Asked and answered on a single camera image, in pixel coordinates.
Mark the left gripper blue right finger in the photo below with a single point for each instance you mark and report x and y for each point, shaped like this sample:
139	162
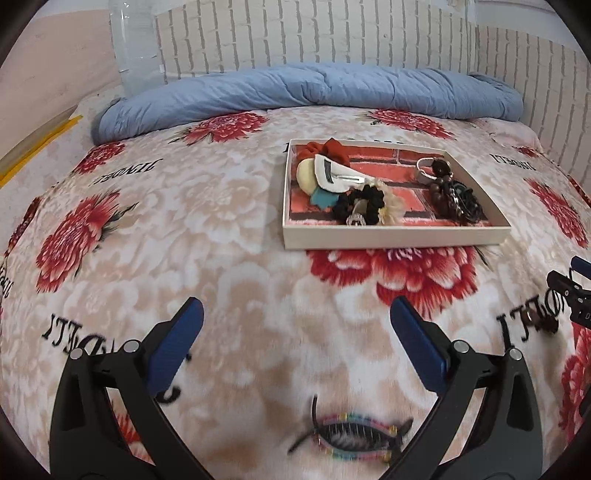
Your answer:
425	344

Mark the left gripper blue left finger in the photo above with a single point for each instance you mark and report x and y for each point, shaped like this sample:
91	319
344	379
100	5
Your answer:
169	342

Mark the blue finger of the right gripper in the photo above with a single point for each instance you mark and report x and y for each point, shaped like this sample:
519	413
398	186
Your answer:
581	266

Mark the black knot brown leaf keychain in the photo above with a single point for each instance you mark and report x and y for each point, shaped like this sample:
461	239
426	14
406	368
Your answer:
542	322

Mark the black rainbow beaded hair claw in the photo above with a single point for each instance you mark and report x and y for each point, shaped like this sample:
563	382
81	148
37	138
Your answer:
351	436

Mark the black braided bracelet silver charm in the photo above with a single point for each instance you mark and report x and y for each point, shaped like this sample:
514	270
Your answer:
452	200

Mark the cream crochet flower scrunchie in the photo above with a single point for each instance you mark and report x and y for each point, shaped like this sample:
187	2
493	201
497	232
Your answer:
395	208

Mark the black scrunchie with charm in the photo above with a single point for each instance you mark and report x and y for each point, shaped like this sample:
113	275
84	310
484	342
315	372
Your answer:
358	205

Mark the felt hair clip with ball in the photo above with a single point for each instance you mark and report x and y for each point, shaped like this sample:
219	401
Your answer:
324	180

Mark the small black hair claw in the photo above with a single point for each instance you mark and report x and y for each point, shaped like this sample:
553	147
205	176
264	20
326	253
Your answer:
469	209

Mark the floral plush blanket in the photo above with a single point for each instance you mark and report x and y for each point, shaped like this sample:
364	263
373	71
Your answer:
100	243

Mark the pink floral pillow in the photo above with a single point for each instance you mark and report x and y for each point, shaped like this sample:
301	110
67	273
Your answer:
510	134

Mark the white tray brick-pattern bottom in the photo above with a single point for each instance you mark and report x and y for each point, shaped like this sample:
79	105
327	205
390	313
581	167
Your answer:
409	217

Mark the blue folded quilt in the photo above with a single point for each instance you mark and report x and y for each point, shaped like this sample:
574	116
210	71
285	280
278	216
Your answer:
433	92

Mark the red fabric scrunchie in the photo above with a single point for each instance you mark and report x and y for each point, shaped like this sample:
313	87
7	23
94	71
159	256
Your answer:
332	149

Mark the yellow stick at bedside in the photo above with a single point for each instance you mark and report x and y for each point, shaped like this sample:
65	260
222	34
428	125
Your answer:
28	148

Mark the clear plastic headboard cover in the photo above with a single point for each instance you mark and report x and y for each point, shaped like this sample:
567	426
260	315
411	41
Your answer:
135	45

